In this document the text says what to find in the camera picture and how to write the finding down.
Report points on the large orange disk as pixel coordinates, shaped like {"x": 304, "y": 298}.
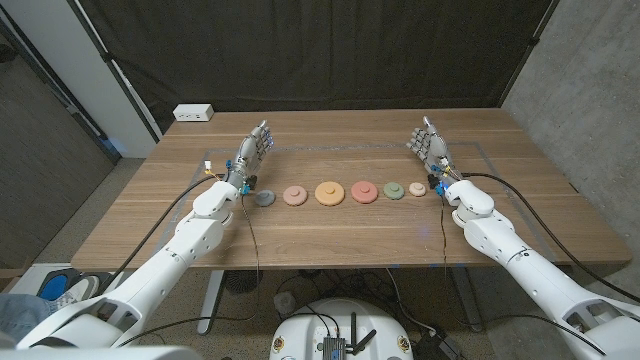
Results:
{"x": 329, "y": 194}

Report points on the blue foot pedal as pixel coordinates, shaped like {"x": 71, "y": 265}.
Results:
{"x": 52, "y": 289}

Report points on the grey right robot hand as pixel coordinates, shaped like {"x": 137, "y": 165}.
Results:
{"x": 436, "y": 147}

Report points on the black backdrop curtain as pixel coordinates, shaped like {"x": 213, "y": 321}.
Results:
{"x": 320, "y": 50}

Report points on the dusty pink disk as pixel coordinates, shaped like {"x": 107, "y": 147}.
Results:
{"x": 295, "y": 196}

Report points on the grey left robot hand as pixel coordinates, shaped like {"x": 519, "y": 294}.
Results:
{"x": 247, "y": 157}

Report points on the black backdrop stand pole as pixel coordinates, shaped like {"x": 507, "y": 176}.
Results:
{"x": 534, "y": 41}
{"x": 106, "y": 57}

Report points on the small beige disk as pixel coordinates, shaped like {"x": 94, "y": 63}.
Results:
{"x": 417, "y": 189}

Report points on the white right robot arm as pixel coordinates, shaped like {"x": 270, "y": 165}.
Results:
{"x": 520, "y": 260}

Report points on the white power strip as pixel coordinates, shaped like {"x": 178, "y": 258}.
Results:
{"x": 193, "y": 112}

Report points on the green disk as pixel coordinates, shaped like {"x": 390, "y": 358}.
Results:
{"x": 394, "y": 191}

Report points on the black power adapter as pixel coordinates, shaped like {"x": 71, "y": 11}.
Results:
{"x": 437, "y": 347}

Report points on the person's leg in jeans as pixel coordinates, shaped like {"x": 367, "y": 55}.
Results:
{"x": 20, "y": 312}

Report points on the coral red disk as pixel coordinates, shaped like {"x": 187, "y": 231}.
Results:
{"x": 364, "y": 192}

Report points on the round black table foot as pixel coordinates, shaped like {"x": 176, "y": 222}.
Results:
{"x": 243, "y": 281}

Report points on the grey radio box with antennas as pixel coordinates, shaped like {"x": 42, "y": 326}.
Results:
{"x": 334, "y": 347}

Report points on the white table leg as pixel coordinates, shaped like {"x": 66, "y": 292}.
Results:
{"x": 212, "y": 300}

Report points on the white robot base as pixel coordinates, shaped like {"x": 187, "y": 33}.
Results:
{"x": 305, "y": 335}

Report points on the grey table leg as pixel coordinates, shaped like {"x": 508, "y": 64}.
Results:
{"x": 467, "y": 305}

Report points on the white sneaker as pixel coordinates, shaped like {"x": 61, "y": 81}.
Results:
{"x": 80, "y": 290}

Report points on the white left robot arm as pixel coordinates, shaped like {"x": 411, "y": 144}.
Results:
{"x": 190, "y": 245}

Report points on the small dark grey disk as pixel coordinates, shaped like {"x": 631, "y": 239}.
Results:
{"x": 265, "y": 198}

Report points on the round grey floor object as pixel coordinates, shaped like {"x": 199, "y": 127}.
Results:
{"x": 285, "y": 303}

